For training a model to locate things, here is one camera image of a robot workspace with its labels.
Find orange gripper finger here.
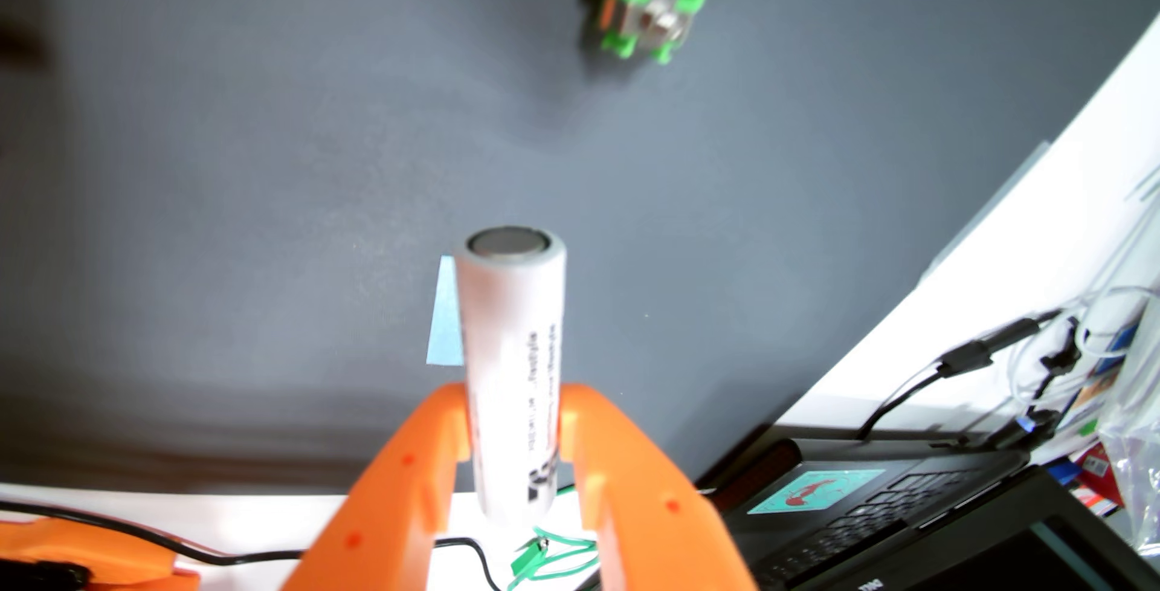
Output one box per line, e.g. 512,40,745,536
559,383,759,591
279,383,473,591

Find white cylindrical battery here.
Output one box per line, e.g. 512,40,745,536
453,225,569,529

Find orange robot base part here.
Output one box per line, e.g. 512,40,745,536
0,518,201,591

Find light blue tape marker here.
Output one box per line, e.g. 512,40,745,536
426,256,465,367

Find black Dell laptop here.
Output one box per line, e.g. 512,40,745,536
693,423,1160,591

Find dark grey mat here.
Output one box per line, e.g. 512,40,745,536
0,0,1160,494

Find red packet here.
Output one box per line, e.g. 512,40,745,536
1072,444,1120,518

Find clear plastic bag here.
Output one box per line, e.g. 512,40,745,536
1101,292,1160,556

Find green wire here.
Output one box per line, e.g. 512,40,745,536
507,528,601,591

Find thin black cable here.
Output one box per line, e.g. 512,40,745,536
0,500,500,591

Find black adapter cable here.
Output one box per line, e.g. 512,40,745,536
856,308,1063,442

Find black usb cable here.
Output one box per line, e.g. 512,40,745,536
988,314,1089,451

